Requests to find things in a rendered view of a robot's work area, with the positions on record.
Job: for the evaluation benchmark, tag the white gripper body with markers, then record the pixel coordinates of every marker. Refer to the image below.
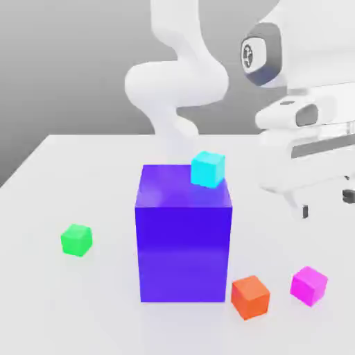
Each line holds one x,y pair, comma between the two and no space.
277,166

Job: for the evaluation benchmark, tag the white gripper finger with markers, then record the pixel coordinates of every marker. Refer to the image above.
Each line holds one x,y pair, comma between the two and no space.
297,205
350,196

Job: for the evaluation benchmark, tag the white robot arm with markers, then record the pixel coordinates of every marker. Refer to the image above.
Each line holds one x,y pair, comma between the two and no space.
177,83

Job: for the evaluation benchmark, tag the small cyan cube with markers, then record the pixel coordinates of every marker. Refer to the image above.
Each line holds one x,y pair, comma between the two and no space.
206,170

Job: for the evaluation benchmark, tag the small magenta cube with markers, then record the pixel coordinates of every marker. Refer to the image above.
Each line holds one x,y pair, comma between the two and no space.
308,287

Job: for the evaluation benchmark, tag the small orange cube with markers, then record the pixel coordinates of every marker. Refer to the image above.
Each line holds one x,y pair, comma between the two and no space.
249,298

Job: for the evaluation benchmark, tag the small green cube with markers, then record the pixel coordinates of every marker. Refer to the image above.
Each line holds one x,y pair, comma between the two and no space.
76,240

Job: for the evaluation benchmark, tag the large purple box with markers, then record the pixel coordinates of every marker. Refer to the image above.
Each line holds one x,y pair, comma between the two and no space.
183,244

